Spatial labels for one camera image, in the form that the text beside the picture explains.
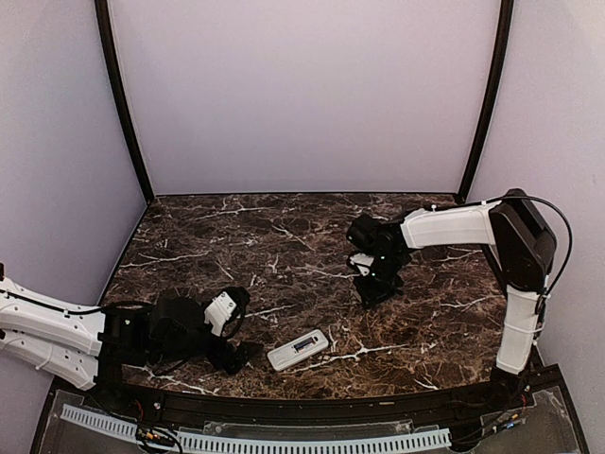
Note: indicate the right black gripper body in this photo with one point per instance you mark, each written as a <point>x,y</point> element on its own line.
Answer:
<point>382,284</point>

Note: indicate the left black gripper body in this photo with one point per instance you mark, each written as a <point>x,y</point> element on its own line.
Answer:
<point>219,359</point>

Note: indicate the white remote control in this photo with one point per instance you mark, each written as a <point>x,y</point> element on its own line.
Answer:
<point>285,356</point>

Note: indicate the purple AAA battery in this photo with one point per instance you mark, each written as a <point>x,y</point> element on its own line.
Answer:
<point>299,351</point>

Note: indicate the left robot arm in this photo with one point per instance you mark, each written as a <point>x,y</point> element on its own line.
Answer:
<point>87,346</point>

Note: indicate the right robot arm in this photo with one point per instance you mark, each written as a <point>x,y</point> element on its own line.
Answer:
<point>522,243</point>

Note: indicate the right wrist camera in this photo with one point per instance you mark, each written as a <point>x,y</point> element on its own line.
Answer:
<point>362,263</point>

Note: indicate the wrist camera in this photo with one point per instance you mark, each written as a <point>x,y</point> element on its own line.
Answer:
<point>227,311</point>
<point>362,263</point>

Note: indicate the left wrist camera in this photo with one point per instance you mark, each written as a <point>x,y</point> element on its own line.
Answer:
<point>227,311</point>

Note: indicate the black front rail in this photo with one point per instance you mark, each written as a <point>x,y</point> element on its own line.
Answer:
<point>452,405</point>

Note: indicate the white slotted cable duct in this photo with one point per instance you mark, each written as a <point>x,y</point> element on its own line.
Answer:
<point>226,438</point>

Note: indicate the right black frame post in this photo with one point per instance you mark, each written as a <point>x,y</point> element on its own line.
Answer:
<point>485,117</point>

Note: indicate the black frame post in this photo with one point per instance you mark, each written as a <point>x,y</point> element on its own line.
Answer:
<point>104,25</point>
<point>485,117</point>

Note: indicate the left black frame post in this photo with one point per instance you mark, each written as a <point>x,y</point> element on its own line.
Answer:
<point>104,25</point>

